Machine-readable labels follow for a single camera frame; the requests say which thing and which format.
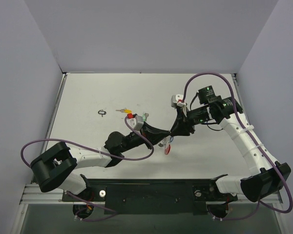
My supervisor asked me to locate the red keyring with keys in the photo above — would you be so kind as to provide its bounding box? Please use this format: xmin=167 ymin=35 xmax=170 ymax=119
xmin=161 ymin=137 xmax=171 ymax=155

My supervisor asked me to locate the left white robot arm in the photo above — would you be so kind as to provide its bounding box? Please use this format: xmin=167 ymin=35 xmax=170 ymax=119
xmin=30 ymin=123 xmax=170 ymax=201

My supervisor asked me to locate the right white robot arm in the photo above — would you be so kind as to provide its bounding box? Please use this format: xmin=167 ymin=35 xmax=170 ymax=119
xmin=170 ymin=86 xmax=291 ymax=202

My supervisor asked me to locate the key with green tag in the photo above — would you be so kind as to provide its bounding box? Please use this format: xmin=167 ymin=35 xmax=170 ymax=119
xmin=142 ymin=112 xmax=149 ymax=121

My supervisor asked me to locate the key with yellow tag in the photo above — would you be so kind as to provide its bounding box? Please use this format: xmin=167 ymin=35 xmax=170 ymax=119
xmin=116 ymin=108 xmax=132 ymax=114

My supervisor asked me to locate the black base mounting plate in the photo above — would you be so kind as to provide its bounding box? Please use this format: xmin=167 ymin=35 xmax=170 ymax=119
xmin=61 ymin=174 xmax=239 ymax=216

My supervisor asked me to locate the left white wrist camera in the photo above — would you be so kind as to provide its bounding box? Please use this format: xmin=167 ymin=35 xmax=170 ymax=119
xmin=127 ymin=113 xmax=144 ymax=131

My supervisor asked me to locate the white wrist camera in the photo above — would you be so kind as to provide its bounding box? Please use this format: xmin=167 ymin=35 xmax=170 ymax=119
xmin=170 ymin=94 xmax=187 ymax=113
xmin=127 ymin=113 xmax=144 ymax=131

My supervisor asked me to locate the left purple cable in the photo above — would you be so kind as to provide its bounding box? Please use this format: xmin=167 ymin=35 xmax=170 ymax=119
xmin=21 ymin=117 xmax=154 ymax=169

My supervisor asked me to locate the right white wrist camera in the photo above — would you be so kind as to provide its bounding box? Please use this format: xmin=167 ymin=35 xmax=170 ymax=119
xmin=170 ymin=94 xmax=187 ymax=113

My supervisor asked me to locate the aluminium frame rail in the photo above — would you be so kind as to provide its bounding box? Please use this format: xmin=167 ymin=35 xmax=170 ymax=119
xmin=12 ymin=181 xmax=285 ymax=234

